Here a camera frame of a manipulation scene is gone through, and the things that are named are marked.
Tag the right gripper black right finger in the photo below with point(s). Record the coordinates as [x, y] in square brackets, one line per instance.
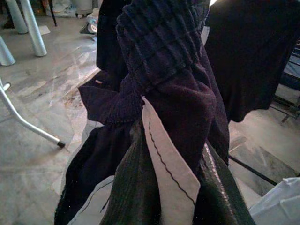
[220, 192]

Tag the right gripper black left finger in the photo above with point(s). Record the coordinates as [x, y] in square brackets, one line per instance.
[133, 175]

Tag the black garment with grey lining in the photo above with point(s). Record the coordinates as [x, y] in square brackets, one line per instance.
[175, 105]

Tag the white plastic bag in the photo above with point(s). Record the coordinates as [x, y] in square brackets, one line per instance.
[279, 206]

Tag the long black garment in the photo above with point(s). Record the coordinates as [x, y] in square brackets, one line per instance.
[246, 58]

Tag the silver conical table leg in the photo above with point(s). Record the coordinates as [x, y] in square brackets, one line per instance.
[35, 35]
[5, 54]
[17, 18]

